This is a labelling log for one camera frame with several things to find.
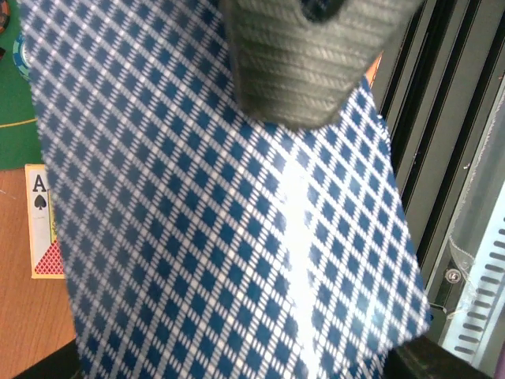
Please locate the yellow ace card box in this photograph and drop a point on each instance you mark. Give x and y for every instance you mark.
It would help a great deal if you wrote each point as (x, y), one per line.
(45, 252)

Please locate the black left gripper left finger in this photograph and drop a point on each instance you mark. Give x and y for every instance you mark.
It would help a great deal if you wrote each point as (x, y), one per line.
(63, 363)

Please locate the black front frame rail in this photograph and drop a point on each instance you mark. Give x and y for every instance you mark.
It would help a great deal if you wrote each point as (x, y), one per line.
(436, 84)

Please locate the green round poker mat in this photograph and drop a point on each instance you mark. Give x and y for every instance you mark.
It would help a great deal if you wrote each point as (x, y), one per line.
(19, 138)

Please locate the light blue cable duct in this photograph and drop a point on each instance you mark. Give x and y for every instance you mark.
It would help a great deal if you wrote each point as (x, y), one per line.
(471, 326)

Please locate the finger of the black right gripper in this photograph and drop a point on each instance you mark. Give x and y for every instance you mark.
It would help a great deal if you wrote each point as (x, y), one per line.
(295, 62)

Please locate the blue backed card deck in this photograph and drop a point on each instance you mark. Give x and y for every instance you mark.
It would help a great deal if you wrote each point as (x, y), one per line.
(196, 242)

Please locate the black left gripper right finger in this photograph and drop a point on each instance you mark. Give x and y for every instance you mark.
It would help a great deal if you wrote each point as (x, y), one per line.
(423, 359)

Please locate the green chip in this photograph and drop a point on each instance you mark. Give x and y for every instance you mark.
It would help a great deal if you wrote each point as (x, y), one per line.
(19, 57)

